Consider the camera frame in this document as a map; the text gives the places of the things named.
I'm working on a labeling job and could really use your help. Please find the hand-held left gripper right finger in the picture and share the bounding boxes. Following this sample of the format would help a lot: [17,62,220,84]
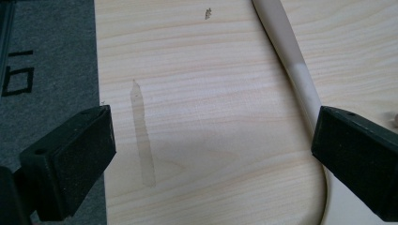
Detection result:
[311,105,398,223]

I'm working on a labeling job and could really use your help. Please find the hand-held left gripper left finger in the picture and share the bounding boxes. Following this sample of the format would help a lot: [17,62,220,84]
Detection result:
[19,104,117,222]

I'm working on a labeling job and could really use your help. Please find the metal floor rail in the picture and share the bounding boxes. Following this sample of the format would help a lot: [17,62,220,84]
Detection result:
[0,0,16,92]

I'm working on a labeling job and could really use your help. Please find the beige slotted skimmer spoon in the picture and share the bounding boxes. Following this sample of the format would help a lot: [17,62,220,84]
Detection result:
[251,0,388,225]

